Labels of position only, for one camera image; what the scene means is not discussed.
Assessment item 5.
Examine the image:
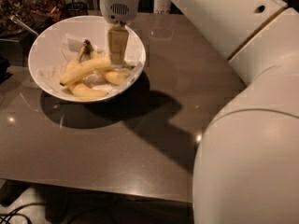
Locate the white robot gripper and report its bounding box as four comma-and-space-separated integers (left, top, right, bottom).
100, 0, 139, 64

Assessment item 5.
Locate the long yellow banana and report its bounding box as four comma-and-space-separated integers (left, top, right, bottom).
60, 57, 131, 86

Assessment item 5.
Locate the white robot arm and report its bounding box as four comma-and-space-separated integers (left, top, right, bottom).
100, 0, 299, 224

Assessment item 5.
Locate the yellow banana bunch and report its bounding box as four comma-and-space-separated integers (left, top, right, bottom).
64, 39, 131, 101

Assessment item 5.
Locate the white ceramic bowl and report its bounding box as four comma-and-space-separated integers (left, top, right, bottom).
28, 16, 146, 103

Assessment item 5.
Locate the white paper bowl liner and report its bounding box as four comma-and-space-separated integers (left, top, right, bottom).
29, 30, 146, 103

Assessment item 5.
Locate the dark glass cup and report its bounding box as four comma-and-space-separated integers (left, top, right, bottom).
65, 2, 88, 18

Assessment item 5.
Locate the metal spoon handle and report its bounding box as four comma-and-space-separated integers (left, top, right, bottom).
10, 15, 38, 37

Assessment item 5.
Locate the black floor cable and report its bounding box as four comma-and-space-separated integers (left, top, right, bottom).
0, 203, 48, 224

